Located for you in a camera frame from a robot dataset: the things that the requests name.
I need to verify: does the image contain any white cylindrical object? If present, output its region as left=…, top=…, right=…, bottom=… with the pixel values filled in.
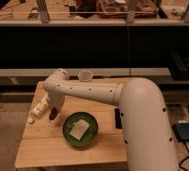
left=27, top=94, right=50, bottom=124

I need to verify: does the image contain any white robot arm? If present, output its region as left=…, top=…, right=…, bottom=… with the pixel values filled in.
left=44, top=69, right=179, bottom=171

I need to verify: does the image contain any small wooden table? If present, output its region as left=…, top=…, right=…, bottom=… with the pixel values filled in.
left=14, top=77, right=142, bottom=169

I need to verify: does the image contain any dark red pepper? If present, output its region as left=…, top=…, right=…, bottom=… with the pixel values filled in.
left=49, top=108, right=59, bottom=121

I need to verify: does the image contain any long wooden shelf bench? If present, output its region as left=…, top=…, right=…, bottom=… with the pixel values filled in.
left=0, top=68, right=189, bottom=85

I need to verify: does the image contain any green round plate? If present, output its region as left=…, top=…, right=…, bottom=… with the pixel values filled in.
left=63, top=112, right=98, bottom=147

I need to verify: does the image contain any black foot pedal box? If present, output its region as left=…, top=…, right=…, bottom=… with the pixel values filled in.
left=172, top=123, right=189, bottom=142

